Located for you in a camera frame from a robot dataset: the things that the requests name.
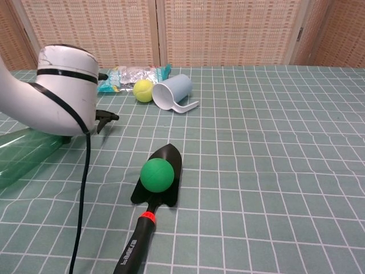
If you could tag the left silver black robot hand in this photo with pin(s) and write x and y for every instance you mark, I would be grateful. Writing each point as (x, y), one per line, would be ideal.
(102, 76)

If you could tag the green transparent spray bottle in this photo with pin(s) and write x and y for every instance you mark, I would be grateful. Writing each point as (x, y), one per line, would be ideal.
(22, 155)

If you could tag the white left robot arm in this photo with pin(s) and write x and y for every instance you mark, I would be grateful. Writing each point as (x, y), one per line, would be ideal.
(57, 97)

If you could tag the teal and silver snack bag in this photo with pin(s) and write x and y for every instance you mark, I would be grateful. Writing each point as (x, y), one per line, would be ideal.
(131, 74)

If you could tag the yellow tennis ball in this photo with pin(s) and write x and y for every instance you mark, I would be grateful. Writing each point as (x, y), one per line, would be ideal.
(143, 90)

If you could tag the bamboo folding screen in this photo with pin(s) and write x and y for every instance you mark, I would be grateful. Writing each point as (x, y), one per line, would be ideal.
(199, 28)

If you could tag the green rubber ball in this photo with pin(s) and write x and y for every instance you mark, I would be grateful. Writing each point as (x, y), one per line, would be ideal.
(157, 176)

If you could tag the black garden trowel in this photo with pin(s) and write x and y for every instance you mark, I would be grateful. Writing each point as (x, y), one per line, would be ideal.
(142, 242)

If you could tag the green checked tablecloth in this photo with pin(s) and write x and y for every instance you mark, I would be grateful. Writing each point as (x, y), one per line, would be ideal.
(256, 171)

